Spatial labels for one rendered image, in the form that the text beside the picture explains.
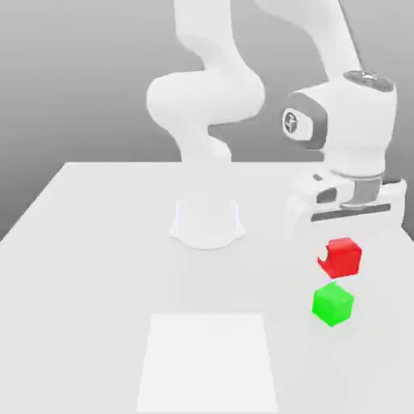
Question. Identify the small red cube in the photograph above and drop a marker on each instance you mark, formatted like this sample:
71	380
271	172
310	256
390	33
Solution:
344	258

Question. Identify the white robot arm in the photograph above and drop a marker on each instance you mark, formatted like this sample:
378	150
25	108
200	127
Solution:
207	97

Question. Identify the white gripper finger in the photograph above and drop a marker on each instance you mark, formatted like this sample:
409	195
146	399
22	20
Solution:
323	250

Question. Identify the small green cube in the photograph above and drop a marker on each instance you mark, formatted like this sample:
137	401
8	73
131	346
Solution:
333	304

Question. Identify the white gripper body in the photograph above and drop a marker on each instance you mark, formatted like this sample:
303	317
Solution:
351	212

